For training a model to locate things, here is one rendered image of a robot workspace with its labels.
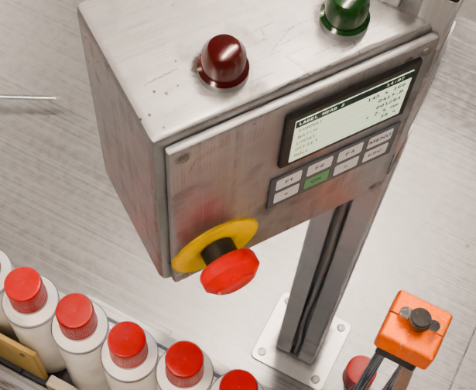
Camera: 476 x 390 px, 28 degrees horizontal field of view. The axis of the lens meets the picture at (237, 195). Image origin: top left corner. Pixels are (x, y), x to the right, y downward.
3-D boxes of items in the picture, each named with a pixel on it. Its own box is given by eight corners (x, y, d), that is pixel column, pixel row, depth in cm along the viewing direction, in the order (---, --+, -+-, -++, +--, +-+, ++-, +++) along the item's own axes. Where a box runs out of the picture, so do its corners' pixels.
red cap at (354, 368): (338, 366, 108) (342, 357, 105) (368, 359, 109) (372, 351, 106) (347, 395, 107) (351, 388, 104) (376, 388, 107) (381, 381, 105)
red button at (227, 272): (188, 246, 58) (210, 289, 57) (244, 220, 59) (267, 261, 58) (188, 269, 62) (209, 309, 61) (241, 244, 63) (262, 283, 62)
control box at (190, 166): (103, 169, 67) (72, 1, 50) (316, 76, 71) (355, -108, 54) (167, 293, 63) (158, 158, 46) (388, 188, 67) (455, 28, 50)
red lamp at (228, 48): (188, 61, 49) (187, 35, 46) (234, 42, 49) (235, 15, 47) (211, 101, 48) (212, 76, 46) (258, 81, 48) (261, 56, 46)
